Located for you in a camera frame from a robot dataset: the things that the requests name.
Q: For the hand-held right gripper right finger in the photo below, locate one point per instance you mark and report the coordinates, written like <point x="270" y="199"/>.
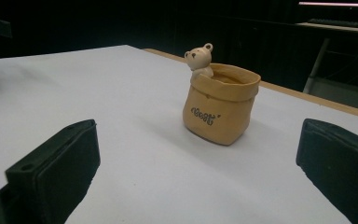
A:
<point x="338" y="161"/>

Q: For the dark keyboard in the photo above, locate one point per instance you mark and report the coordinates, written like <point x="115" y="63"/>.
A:
<point x="341" y="23"/>

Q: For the tan bag-shaped pot with bear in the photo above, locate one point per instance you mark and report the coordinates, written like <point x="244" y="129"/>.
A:
<point x="219" y="107"/>

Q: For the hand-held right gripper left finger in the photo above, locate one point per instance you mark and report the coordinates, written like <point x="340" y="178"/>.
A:
<point x="56" y="165"/>

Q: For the wooden shelf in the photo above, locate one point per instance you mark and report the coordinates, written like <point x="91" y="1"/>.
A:
<point x="335" y="28"/>

